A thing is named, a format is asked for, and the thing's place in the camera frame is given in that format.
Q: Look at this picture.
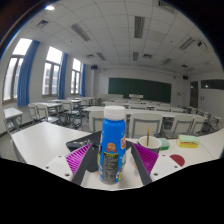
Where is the metal key bunch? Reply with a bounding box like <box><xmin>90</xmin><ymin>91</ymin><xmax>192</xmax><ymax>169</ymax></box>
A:
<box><xmin>71</xmin><ymin>139</ymin><xmax>93</xmax><ymax>148</ymax></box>

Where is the blue drink bottle white cap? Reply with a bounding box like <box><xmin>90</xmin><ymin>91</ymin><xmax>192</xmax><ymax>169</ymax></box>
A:
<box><xmin>97</xmin><ymin>105</ymin><xmax>128</xmax><ymax>185</ymax></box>

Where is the yellow sponge with green top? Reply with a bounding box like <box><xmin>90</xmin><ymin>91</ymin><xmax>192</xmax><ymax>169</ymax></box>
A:
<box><xmin>176</xmin><ymin>134</ymin><xmax>200</xmax><ymax>149</ymax></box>

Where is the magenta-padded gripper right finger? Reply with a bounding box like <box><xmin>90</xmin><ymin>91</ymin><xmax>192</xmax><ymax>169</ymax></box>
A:
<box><xmin>125</xmin><ymin>140</ymin><xmax>184</xmax><ymax>186</ymax></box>

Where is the group of white desks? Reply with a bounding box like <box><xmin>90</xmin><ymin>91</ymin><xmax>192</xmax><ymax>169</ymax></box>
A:
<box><xmin>2</xmin><ymin>94</ymin><xmax>214</xmax><ymax>133</ymax></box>

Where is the dark blue mug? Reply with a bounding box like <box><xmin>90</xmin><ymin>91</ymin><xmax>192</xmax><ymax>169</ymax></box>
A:
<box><xmin>137</xmin><ymin>135</ymin><xmax>163</xmax><ymax>155</ymax></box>

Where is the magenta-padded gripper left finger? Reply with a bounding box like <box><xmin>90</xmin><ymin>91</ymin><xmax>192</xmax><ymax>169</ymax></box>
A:
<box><xmin>42</xmin><ymin>143</ymin><xmax>100</xmax><ymax>186</ymax></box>

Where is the dark classroom door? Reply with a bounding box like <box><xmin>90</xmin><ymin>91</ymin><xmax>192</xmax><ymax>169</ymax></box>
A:
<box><xmin>189</xmin><ymin>80</ymin><xmax>199</xmax><ymax>109</ymax></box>

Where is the dark green chalkboard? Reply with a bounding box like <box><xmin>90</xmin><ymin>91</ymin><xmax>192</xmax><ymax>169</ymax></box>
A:
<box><xmin>108</xmin><ymin>77</ymin><xmax>172</xmax><ymax>104</ymax></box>

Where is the wooden stir stick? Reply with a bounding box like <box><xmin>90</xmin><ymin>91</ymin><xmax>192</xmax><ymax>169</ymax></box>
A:
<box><xmin>146</xmin><ymin>127</ymin><xmax>151</xmax><ymax>148</ymax></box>

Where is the dark wall window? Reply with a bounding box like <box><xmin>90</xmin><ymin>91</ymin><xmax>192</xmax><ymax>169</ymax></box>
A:
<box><xmin>200</xmin><ymin>79</ymin><xmax>224</xmax><ymax>90</ymax></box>

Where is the group of ceiling lights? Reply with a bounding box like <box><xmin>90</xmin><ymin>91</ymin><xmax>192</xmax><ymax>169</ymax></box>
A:
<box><xmin>34</xmin><ymin>3</ymin><xmax>214</xmax><ymax>68</ymax></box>

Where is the group of white chairs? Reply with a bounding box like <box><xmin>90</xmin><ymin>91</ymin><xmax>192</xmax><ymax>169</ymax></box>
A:
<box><xmin>27</xmin><ymin>96</ymin><xmax>224</xmax><ymax>139</ymax></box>

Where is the bright classroom window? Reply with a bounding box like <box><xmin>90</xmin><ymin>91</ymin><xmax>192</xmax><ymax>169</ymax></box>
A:
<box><xmin>2</xmin><ymin>37</ymin><xmax>33</xmax><ymax>103</ymax></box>
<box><xmin>42</xmin><ymin>46</ymin><xmax>63</xmax><ymax>97</ymax></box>
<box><xmin>70</xmin><ymin>58</ymin><xmax>82</xmax><ymax>95</ymax></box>

